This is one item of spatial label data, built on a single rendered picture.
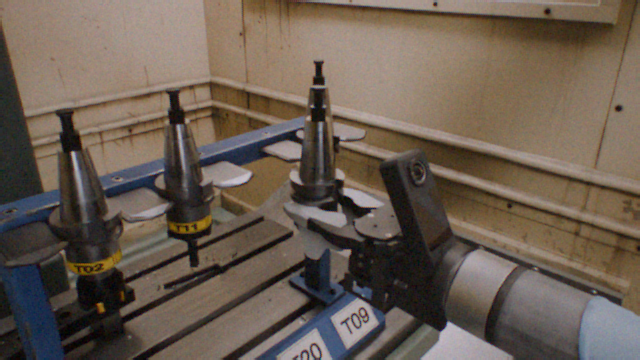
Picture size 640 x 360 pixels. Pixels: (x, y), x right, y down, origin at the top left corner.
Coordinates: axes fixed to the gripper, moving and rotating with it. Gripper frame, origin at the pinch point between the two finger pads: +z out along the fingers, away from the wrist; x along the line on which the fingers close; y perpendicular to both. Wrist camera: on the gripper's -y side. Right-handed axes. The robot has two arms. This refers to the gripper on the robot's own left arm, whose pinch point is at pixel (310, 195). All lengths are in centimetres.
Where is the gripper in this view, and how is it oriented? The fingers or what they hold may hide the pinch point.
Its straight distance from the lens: 58.7
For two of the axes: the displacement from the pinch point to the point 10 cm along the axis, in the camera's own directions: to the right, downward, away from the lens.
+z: -7.3, -3.0, 6.2
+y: -0.3, 9.1, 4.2
